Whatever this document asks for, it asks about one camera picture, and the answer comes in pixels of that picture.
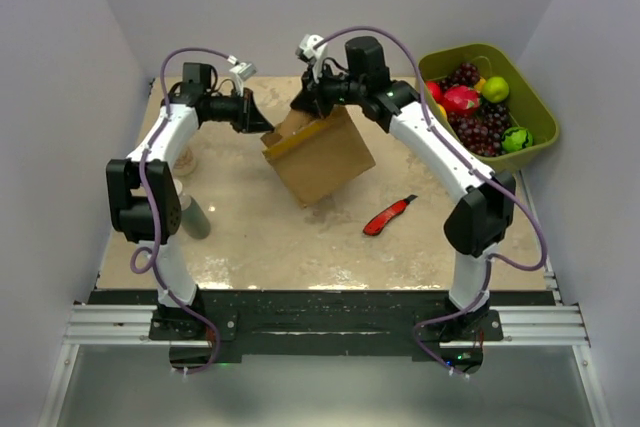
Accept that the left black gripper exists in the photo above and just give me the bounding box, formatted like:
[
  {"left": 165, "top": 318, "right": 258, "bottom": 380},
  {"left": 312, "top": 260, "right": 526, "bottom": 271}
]
[{"left": 207, "top": 86, "right": 274, "bottom": 134}]

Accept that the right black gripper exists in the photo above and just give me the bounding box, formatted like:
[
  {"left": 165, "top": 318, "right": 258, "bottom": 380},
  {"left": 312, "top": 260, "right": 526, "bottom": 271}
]
[{"left": 292, "top": 57, "right": 367, "bottom": 120}]

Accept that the brown cardboard express box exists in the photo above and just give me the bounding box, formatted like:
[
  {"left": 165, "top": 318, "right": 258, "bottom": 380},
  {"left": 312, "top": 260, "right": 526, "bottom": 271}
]
[{"left": 261, "top": 106, "right": 376, "bottom": 208}]

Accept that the red black utility knife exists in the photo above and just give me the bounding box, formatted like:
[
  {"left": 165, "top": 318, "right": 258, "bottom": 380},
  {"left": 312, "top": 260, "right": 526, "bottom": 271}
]
[{"left": 362, "top": 194, "right": 417, "bottom": 237}]

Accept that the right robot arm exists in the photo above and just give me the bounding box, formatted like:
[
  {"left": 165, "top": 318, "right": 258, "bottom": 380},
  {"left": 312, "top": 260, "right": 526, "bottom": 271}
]
[{"left": 291, "top": 34, "right": 516, "bottom": 340}]

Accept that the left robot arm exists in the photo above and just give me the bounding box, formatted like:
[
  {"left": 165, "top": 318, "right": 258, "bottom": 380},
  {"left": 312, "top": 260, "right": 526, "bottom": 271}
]
[{"left": 106, "top": 62, "right": 273, "bottom": 339}]

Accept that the grey cylindrical bottle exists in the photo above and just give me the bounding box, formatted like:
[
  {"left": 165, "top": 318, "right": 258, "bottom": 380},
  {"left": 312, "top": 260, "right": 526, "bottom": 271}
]
[{"left": 174, "top": 180, "right": 211, "bottom": 240}]

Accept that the red apple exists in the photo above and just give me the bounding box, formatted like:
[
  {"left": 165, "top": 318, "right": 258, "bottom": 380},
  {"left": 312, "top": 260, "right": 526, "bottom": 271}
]
[{"left": 425, "top": 81, "right": 443, "bottom": 103}]

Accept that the orange fruit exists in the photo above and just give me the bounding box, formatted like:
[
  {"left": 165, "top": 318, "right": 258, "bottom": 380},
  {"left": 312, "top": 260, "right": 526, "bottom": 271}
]
[{"left": 437, "top": 103, "right": 448, "bottom": 122}]

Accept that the pink dragon fruit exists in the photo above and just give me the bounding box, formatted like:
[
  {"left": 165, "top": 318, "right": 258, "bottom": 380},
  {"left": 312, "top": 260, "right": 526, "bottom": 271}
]
[{"left": 441, "top": 85, "right": 481, "bottom": 116}]

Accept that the dark grape bunch top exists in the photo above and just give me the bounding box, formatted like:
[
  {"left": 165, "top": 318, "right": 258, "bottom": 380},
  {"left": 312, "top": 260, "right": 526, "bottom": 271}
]
[{"left": 438, "top": 62, "right": 481, "bottom": 91}]

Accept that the yellow fruit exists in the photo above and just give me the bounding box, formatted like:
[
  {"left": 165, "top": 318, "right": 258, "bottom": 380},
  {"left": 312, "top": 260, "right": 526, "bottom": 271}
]
[{"left": 474, "top": 77, "right": 487, "bottom": 93}]

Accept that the purple grape bunch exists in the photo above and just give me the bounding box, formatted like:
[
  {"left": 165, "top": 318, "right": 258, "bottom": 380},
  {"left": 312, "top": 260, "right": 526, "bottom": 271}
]
[{"left": 448, "top": 102, "right": 513, "bottom": 157}]

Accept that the green apple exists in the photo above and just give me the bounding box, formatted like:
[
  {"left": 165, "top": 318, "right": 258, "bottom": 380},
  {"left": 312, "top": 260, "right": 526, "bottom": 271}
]
[{"left": 481, "top": 76, "right": 510, "bottom": 104}]

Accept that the green striped melon ball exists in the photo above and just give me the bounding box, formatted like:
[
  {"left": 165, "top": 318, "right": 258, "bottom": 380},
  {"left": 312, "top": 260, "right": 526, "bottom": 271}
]
[{"left": 501, "top": 126, "right": 534, "bottom": 153}]

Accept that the green plastic basket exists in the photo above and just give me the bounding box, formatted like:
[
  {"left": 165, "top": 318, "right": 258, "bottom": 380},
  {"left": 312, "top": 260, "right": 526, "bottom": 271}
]
[{"left": 416, "top": 43, "right": 560, "bottom": 172}]

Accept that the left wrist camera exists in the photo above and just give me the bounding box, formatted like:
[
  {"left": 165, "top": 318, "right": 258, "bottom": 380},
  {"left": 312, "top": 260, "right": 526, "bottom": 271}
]
[{"left": 229, "top": 62, "right": 257, "bottom": 95}]

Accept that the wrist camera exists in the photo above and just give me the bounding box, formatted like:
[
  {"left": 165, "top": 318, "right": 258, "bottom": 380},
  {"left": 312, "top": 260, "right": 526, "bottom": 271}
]
[
  {"left": 295, "top": 34, "right": 327, "bottom": 81},
  {"left": 229, "top": 62, "right": 257, "bottom": 95}
]

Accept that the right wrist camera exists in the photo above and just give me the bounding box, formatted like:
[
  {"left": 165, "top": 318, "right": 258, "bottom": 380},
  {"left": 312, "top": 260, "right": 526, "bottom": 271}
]
[{"left": 295, "top": 34, "right": 327, "bottom": 81}]

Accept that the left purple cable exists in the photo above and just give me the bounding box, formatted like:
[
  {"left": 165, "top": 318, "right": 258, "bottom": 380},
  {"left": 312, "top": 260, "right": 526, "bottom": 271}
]
[{"left": 130, "top": 47, "right": 241, "bottom": 273}]

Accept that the purple cable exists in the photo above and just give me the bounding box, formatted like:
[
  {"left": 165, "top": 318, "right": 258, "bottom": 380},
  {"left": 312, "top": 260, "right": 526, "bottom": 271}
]
[
  {"left": 130, "top": 47, "right": 241, "bottom": 273},
  {"left": 314, "top": 26, "right": 549, "bottom": 271}
]

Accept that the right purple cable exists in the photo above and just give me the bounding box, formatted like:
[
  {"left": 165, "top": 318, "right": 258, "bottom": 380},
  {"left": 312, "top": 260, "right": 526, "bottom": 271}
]
[{"left": 314, "top": 26, "right": 549, "bottom": 271}]

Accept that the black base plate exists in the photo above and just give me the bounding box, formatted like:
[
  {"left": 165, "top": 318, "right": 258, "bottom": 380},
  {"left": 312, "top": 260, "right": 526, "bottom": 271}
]
[{"left": 89, "top": 289, "right": 503, "bottom": 363}]

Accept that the aluminium rail frame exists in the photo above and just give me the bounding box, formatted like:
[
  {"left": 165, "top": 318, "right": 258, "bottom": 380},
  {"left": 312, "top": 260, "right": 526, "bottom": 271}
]
[{"left": 64, "top": 304, "right": 590, "bottom": 348}]

